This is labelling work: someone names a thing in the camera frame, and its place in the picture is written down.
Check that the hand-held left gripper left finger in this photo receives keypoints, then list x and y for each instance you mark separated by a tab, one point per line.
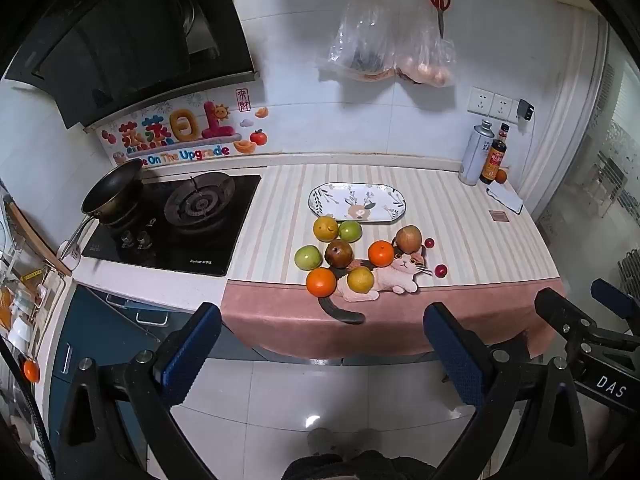
192	347

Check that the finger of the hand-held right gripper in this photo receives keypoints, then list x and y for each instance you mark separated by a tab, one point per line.
560	312
612	297

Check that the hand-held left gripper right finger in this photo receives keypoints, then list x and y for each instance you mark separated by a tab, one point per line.
452	355

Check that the yellow orange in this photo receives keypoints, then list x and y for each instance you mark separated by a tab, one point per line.
325	228
361	279

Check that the bright orange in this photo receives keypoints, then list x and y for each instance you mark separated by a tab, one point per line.
321	282
381	253

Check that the brown apple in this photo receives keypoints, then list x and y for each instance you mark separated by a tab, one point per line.
408	238

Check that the green apple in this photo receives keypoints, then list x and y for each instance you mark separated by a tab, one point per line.
307	258
350	231

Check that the dark red apple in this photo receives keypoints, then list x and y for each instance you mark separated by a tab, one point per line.
339	254

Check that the floral oval plate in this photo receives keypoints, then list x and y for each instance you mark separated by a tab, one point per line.
357	202

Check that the grey radiator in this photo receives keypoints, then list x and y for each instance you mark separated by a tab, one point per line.
631	265

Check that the blue kitchen cabinet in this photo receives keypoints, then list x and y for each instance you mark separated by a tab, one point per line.
95	330

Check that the black gas stove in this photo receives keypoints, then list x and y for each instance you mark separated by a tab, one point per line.
175	225

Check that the white folded cloth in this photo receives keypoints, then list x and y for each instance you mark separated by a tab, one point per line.
505	196

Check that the patterned glass door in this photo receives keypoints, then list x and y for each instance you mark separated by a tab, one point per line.
600	160

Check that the striped cat print mat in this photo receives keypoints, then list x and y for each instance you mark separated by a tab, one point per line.
450	210

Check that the small orange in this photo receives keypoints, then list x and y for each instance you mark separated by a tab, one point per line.
501	176
31	370

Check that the person's dark clothing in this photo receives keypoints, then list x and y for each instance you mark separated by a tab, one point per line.
340	467

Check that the dark sauce bottle red label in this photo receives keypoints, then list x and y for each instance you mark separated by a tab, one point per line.
493	160

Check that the black frying pan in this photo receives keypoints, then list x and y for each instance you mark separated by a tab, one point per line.
112	192

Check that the dish rack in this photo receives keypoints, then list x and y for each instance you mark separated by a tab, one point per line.
20	310

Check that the white metal can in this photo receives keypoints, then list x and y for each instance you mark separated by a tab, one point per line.
476	152

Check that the wooden cutting board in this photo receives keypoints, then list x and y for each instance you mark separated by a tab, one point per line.
37	240

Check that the black plug adapter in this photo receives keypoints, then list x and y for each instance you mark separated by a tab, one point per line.
525	109

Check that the clear plastic bag of eggs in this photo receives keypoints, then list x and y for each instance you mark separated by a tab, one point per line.
425	57

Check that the black range hood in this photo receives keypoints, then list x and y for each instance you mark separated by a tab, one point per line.
130	35

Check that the clear plastic bag dark contents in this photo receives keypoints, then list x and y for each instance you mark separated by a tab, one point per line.
357	45

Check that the white wall socket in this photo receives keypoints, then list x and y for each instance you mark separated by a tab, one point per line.
501	106
481	100

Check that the colourful wall sticker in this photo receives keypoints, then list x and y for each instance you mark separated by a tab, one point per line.
175	132

